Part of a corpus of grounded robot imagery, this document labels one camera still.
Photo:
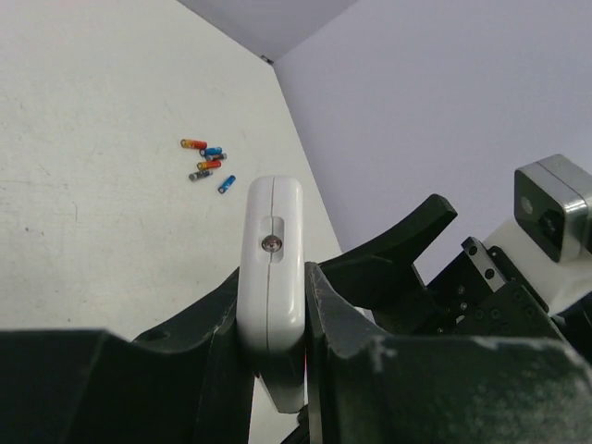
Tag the blue battery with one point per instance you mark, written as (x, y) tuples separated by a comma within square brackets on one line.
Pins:
[(226, 184), (213, 153)]

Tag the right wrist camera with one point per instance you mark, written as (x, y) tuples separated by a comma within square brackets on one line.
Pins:
[(548, 238)]

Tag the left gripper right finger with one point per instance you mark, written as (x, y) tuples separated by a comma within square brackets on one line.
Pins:
[(367, 386)]

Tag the white grey-faced remote control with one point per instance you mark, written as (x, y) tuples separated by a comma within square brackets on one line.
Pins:
[(271, 296)]

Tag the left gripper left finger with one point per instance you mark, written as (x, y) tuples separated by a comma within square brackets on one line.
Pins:
[(183, 381)]

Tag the orange red battery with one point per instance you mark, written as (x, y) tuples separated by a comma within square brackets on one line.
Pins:
[(193, 144)]

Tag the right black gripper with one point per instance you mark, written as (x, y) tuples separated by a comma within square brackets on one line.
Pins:
[(480, 293)]

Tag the dark grey battery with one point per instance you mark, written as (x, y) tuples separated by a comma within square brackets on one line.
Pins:
[(198, 175)]

